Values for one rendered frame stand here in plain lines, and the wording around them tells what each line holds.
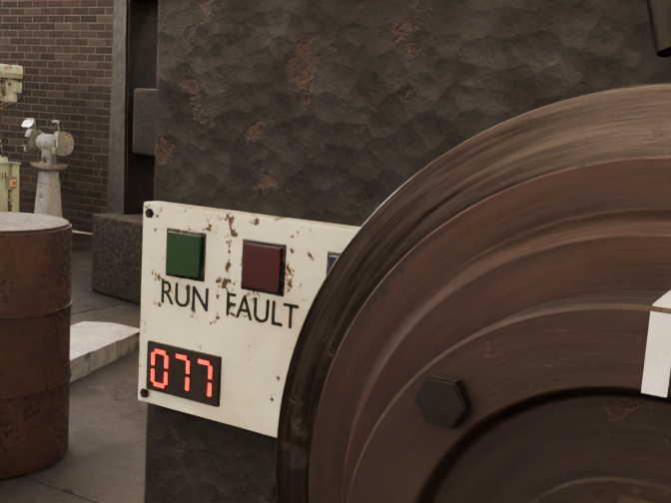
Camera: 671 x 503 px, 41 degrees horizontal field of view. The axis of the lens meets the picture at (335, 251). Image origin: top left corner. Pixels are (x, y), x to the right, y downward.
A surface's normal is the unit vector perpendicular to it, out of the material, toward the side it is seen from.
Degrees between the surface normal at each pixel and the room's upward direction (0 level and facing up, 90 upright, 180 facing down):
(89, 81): 90
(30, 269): 90
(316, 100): 90
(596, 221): 30
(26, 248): 90
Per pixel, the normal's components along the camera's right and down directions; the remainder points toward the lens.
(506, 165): -0.50, 0.10
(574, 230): -0.41, -0.83
